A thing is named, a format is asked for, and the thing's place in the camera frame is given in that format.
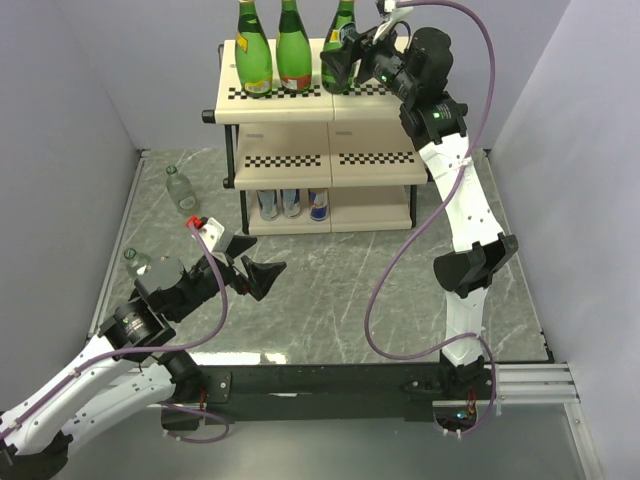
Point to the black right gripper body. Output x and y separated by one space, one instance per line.
381 64

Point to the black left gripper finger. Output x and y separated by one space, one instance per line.
260 277
238 245

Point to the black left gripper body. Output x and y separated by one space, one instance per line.
212 275

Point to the silver energy drink can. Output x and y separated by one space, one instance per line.
291 203

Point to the green Perrier bottle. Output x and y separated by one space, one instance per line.
253 58

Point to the blue energy drink can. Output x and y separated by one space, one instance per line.
318 204

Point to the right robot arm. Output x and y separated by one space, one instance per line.
434 123

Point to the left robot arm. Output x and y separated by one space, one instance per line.
129 364

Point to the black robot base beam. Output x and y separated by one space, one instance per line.
331 392

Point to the beige three-tier shelf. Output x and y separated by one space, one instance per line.
351 144

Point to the clear glass bottle front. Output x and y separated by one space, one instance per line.
137 263

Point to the clear glass bottle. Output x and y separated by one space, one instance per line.
181 191
137 263

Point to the clear glass bottle rear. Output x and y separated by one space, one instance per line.
181 191

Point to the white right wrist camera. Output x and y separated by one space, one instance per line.
391 13

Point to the aluminium frame rail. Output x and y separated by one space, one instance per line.
529 384

